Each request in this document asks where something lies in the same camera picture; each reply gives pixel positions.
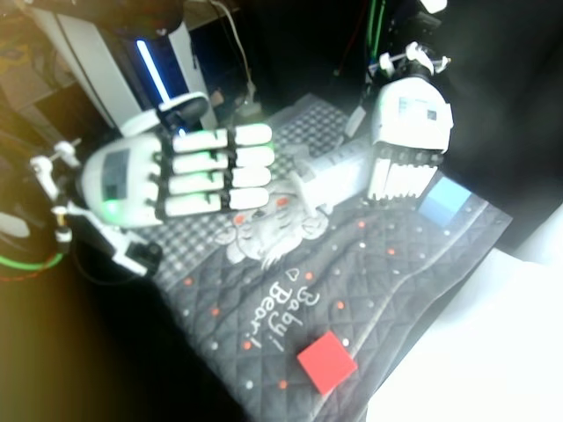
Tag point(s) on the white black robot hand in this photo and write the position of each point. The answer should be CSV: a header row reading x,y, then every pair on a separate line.
x,y
413,114
132,184

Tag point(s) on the blue block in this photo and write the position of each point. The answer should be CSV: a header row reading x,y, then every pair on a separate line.
x,y
442,202

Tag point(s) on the black cloth backdrop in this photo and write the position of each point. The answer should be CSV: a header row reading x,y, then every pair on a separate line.
x,y
514,110

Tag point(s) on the white tower with blue light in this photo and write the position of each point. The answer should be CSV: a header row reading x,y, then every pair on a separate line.
x,y
97,79

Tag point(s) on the dark brown rounded object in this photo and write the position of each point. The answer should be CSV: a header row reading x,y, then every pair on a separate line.
x,y
110,17

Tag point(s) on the grey quilt with bear print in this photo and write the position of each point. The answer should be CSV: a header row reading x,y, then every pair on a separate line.
x,y
396,285

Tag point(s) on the red block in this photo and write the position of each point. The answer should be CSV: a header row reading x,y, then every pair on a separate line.
x,y
327,362

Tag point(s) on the white bracket black wrist camera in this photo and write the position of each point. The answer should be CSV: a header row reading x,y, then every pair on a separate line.
x,y
136,259

